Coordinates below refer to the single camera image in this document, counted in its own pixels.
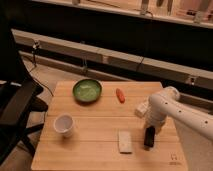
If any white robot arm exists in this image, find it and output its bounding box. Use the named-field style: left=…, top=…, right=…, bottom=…
left=145, top=86, right=213, bottom=141

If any white sponge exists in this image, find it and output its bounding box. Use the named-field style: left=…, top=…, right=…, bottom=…
left=118, top=131, right=132, bottom=154

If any orange carrot toy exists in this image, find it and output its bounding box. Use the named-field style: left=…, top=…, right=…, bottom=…
left=116, top=88, right=125, bottom=103

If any green bowl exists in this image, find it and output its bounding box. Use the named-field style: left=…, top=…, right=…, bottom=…
left=72, top=79, right=102, bottom=103

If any white paper cup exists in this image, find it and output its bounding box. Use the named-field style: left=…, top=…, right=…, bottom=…
left=53, top=115, right=74, bottom=138

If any black office chair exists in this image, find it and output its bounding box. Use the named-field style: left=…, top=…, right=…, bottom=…
left=0, top=11, right=48, bottom=165

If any black cable on floor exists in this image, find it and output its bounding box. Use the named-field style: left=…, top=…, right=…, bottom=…
left=21, top=39, right=55, bottom=98

